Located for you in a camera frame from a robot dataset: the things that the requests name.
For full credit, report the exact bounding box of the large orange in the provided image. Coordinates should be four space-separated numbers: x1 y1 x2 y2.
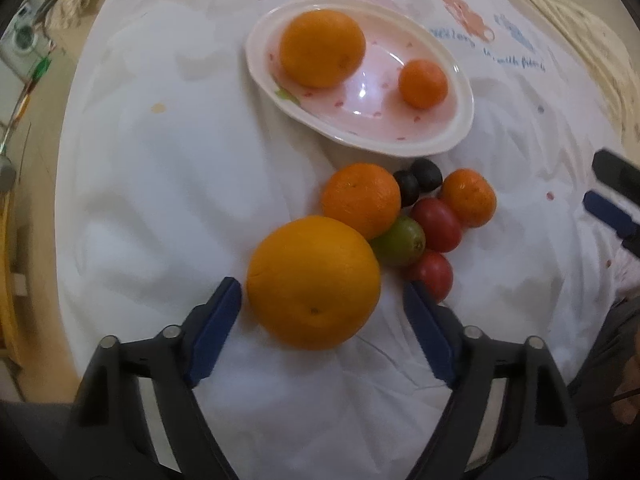
246 215 382 351
278 8 367 89

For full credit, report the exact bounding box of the small mandarin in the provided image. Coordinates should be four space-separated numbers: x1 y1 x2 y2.
398 59 448 110
440 168 498 228

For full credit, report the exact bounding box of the white printed tablecloth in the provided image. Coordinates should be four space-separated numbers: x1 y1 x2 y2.
52 0 632 480

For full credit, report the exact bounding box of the medium orange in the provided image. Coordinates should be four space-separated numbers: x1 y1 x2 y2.
321 162 402 241

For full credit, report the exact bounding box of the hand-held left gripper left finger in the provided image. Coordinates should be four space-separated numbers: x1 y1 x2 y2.
67 276 243 480

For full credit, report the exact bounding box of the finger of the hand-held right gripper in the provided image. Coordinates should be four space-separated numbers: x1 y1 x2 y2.
592 149 640 196
582 190 640 242

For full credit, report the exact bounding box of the red cherry tomato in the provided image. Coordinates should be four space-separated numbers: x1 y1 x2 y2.
411 197 463 254
407 251 455 303

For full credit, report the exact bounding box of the white washing machine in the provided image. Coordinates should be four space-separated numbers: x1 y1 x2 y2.
0 0 48 78

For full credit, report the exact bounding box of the pink oval plate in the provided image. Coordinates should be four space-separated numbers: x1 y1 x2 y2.
245 0 475 157

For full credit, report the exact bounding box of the dark round fruit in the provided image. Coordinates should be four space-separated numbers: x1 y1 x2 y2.
411 158 444 193
392 170 421 207

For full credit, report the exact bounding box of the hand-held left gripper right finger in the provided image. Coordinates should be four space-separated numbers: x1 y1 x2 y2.
402 280 588 480

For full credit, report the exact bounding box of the green round fruit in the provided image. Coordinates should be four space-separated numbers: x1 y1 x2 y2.
371 216 427 267

